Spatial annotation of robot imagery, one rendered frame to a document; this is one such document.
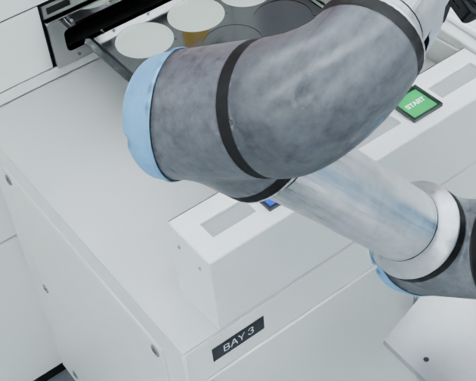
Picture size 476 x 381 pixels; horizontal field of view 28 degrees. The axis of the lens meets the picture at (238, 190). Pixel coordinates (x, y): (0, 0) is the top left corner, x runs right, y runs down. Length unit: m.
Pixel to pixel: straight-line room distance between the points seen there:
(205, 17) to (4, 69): 0.35
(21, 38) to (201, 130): 0.92
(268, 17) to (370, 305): 0.52
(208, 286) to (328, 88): 0.56
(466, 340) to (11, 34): 0.88
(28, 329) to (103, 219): 0.67
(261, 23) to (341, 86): 0.94
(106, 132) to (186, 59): 0.81
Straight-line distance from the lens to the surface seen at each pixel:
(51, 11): 1.66
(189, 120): 0.76
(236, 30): 1.64
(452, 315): 1.31
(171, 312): 1.32
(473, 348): 1.29
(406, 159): 1.35
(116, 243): 1.41
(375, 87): 0.73
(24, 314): 2.04
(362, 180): 0.93
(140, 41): 1.64
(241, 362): 1.38
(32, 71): 1.69
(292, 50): 0.73
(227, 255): 1.20
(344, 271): 1.42
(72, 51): 1.70
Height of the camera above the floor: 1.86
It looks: 46 degrees down
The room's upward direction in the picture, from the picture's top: 6 degrees counter-clockwise
